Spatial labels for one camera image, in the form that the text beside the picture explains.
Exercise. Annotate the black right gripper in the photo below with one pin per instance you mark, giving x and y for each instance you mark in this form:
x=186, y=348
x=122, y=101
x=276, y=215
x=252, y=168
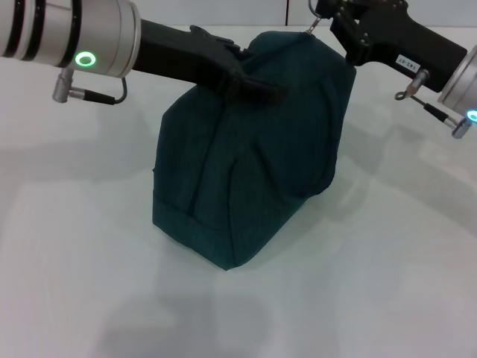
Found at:
x=391, y=41

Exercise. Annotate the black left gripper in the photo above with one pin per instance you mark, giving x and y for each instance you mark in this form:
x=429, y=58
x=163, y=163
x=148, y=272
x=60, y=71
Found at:
x=179, y=52

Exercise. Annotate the teal insulated lunch bag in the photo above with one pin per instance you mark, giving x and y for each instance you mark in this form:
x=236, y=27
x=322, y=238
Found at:
x=253, y=168

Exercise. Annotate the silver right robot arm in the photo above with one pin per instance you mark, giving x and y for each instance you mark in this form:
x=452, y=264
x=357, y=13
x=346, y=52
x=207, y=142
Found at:
x=460, y=85

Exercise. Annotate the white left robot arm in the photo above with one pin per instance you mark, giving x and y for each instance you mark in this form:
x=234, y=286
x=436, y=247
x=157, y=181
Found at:
x=67, y=33

